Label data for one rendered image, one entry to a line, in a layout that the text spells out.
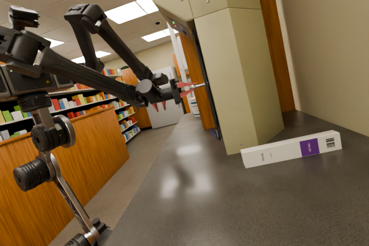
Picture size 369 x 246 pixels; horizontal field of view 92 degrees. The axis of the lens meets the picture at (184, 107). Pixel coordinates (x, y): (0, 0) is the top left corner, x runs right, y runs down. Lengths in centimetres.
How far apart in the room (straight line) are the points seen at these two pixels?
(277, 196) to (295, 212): 5
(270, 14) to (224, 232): 93
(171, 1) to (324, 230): 66
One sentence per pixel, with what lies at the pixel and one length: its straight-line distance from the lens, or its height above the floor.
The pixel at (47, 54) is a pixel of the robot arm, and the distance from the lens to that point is 64.
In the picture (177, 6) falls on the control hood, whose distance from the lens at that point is 65.
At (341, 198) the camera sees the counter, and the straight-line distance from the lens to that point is 48.
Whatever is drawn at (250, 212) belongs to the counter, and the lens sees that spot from 44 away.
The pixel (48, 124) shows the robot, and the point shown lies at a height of 120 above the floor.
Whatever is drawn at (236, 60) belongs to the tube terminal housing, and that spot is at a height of 125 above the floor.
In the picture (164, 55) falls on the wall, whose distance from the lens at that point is 636.
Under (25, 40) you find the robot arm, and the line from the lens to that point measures 64.
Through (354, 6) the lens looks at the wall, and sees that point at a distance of 73.
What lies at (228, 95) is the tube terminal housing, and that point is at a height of 114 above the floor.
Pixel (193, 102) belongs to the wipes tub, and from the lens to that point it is 137.
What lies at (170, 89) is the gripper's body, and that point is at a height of 121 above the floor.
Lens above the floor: 123
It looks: 8 degrees down
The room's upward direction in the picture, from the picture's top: 15 degrees counter-clockwise
